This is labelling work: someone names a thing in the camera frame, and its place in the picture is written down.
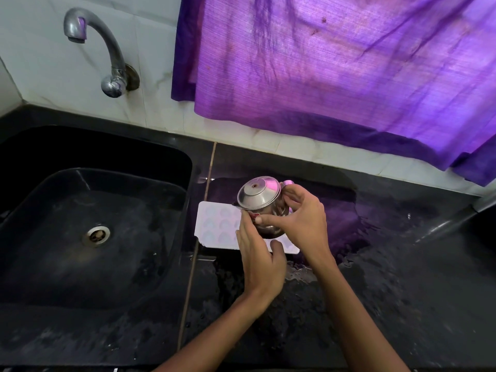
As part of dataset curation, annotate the purple curtain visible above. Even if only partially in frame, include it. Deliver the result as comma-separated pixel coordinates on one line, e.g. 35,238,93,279
171,0,496,187

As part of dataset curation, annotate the small steel teapot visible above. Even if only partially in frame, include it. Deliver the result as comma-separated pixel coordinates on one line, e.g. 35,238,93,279
236,175,297,240

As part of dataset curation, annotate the person's left forearm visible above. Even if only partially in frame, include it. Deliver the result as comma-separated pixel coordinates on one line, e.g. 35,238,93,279
153,287,273,372

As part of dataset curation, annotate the chrome wall tap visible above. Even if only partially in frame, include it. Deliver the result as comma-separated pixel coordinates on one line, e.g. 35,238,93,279
64,7,141,99

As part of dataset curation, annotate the black sink basin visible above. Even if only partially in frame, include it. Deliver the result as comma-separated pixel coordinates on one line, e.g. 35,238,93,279
0,124,193,311

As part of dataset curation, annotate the steel sink drain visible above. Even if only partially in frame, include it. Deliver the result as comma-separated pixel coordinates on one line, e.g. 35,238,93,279
82,225,112,247

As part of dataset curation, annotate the person's left hand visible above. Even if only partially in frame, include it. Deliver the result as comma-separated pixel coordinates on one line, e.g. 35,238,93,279
235,210,288,303

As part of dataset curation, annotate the white plastic mould tray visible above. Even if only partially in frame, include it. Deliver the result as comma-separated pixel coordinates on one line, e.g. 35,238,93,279
192,201,301,255

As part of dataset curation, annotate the domed steel teapot lid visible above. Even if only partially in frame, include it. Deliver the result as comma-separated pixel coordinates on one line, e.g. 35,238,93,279
237,176,283,211

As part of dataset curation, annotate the person's right hand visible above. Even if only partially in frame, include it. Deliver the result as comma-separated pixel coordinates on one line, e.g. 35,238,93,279
259,184,338,268

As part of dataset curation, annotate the person's right forearm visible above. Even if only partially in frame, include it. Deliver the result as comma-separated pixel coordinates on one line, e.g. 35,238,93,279
310,255,411,372

